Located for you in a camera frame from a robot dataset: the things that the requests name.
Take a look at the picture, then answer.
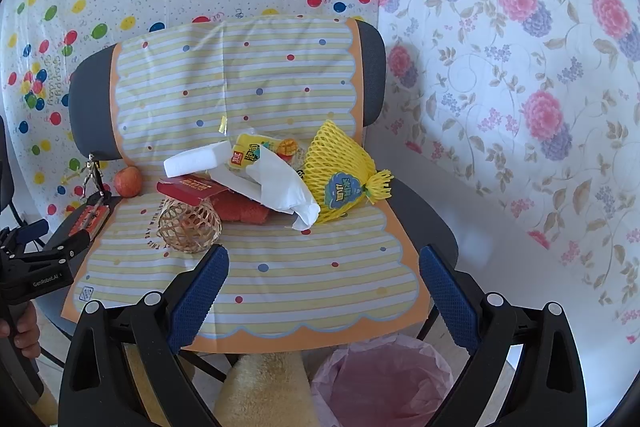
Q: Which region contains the yellow snack wrapper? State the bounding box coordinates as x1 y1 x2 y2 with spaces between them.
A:
228 132 309 172

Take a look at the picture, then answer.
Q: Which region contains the red cardboard box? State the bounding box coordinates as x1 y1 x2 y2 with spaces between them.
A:
156 174 227 206

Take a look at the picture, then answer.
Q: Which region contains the pink lined trash bin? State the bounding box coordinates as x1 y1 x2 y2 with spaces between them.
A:
311 334 454 427

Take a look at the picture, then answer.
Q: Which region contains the yellow striped plastic cover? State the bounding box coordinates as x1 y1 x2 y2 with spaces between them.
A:
62 15 430 353

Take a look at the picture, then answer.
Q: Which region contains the red striped pouch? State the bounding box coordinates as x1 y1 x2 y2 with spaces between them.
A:
68 205 111 241

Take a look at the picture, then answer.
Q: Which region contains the person's left hand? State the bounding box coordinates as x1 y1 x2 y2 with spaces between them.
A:
14 301 41 360

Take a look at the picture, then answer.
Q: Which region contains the floral pattern backdrop sheet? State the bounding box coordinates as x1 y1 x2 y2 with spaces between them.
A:
378 0 639 345

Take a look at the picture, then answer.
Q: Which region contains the woven bamboo basket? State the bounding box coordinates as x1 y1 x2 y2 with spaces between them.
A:
156 198 222 254

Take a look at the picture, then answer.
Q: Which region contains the white tissue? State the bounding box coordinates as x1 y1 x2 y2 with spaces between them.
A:
208 145 320 231

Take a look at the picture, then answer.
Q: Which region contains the yellow foam fruit net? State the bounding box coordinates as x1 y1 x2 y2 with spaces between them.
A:
304 120 394 223

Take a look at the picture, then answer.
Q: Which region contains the grey office chair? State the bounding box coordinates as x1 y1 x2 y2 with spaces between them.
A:
36 20 459 339

